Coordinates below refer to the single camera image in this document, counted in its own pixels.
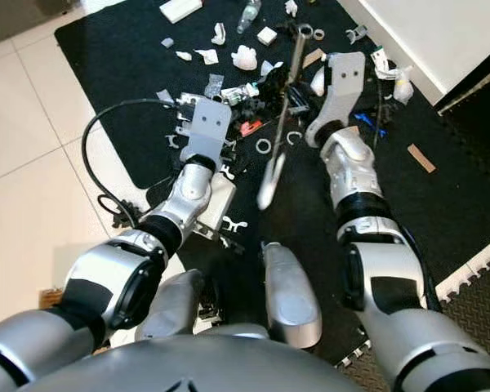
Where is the brown cardboard box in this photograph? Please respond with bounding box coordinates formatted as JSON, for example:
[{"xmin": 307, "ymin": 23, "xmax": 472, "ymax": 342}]
[{"xmin": 38, "ymin": 287, "xmax": 66, "ymax": 311}]

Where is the black crumpled wrapper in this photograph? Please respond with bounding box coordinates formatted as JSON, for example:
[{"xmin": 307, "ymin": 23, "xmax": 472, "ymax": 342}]
[{"xmin": 261, "ymin": 65, "xmax": 303, "ymax": 103}]

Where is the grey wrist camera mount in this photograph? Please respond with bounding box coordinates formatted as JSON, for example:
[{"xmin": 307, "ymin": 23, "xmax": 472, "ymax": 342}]
[
  {"xmin": 178, "ymin": 96, "xmax": 234, "ymax": 162},
  {"xmin": 305, "ymin": 51, "xmax": 367, "ymax": 149}
]

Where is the flat white box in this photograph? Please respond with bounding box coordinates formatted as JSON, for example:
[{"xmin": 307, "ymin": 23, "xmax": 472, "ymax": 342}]
[{"xmin": 200, "ymin": 171, "xmax": 238, "ymax": 238}]

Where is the small blue plastic piece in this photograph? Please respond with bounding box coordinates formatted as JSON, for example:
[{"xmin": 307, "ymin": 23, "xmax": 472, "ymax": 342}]
[{"xmin": 353, "ymin": 113, "xmax": 376, "ymax": 131}]

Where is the grey plastic clip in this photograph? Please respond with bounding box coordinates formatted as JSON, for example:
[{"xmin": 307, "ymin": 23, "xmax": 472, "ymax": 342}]
[{"xmin": 347, "ymin": 24, "xmax": 370, "ymax": 43}]

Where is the silver robot leg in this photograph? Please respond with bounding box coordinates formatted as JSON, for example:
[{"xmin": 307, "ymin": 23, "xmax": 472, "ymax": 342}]
[
  {"xmin": 135, "ymin": 269, "xmax": 209, "ymax": 340},
  {"xmin": 260, "ymin": 241, "xmax": 323, "ymax": 350}
]

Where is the silver left robot leg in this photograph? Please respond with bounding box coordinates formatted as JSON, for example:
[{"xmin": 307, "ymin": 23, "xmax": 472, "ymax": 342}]
[{"xmin": 135, "ymin": 269, "xmax": 209, "ymax": 340}]

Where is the small white block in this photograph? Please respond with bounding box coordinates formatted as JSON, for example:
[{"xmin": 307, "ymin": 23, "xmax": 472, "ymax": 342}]
[{"xmin": 257, "ymin": 27, "xmax": 278, "ymax": 46}]

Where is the white rectangular box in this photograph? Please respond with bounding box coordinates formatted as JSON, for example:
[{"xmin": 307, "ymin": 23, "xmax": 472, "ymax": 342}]
[{"xmin": 159, "ymin": 0, "xmax": 203, "ymax": 24}]

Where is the clear plastic bottle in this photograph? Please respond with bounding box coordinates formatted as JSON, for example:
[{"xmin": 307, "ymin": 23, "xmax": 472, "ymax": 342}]
[{"xmin": 238, "ymin": 0, "xmax": 262, "ymax": 32}]

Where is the crumpled white paper ball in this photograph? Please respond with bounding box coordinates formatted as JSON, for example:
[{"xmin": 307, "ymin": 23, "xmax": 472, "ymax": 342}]
[{"xmin": 231, "ymin": 45, "xmax": 261, "ymax": 71}]

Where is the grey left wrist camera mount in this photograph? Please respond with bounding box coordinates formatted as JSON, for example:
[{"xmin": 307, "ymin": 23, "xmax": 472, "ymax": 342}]
[{"xmin": 178, "ymin": 96, "xmax": 234, "ymax": 162}]

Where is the black cable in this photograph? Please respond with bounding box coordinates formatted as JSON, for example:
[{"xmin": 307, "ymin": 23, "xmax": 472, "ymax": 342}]
[{"xmin": 82, "ymin": 98, "xmax": 180, "ymax": 231}]

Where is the silver right robot leg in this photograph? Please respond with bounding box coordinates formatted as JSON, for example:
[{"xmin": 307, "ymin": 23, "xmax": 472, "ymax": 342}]
[{"xmin": 260, "ymin": 241, "xmax": 323, "ymax": 350}]

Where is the black floor mat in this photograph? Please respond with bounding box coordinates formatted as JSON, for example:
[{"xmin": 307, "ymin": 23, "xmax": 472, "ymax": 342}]
[{"xmin": 53, "ymin": 0, "xmax": 490, "ymax": 364}]

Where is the brown cardboard strip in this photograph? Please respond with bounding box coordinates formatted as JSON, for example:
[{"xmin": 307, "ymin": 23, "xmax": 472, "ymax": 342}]
[
  {"xmin": 407, "ymin": 144, "xmax": 437, "ymax": 174},
  {"xmin": 302, "ymin": 49, "xmax": 326, "ymax": 68}
]

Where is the white cabinet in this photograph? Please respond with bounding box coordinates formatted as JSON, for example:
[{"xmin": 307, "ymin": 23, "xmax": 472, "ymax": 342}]
[{"xmin": 339, "ymin": 0, "xmax": 490, "ymax": 107}]

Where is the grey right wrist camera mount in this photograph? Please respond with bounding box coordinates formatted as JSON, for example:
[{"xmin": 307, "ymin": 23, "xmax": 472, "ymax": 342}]
[{"xmin": 305, "ymin": 51, "xmax": 367, "ymax": 149}]

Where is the white plastic bag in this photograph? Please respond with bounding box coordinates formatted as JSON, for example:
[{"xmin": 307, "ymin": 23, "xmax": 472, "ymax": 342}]
[{"xmin": 392, "ymin": 65, "xmax": 416, "ymax": 105}]

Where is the white plastic bracket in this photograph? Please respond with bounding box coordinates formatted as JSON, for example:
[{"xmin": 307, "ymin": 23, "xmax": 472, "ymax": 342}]
[{"xmin": 220, "ymin": 219, "xmax": 247, "ymax": 234}]

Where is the grey robot torso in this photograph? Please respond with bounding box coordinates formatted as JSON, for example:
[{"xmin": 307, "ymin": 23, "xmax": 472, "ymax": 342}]
[{"xmin": 24, "ymin": 335, "xmax": 409, "ymax": 392}]

